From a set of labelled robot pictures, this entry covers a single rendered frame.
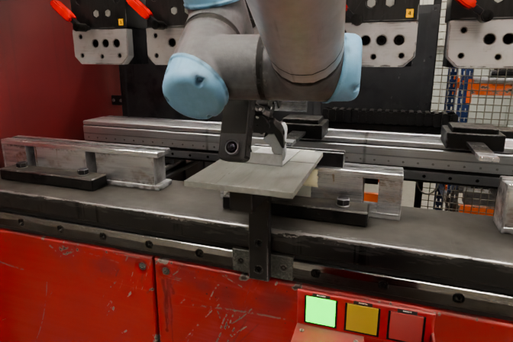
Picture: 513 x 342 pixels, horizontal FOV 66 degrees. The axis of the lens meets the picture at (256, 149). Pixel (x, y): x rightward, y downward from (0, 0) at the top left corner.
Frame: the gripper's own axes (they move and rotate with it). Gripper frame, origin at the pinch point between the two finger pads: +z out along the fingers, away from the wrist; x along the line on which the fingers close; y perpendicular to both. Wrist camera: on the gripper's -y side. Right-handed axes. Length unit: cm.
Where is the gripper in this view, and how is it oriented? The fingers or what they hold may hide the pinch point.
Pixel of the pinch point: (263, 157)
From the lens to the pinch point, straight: 74.8
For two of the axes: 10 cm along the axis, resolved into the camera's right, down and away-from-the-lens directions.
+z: 2.3, 6.0, 7.7
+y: 2.7, -8.0, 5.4
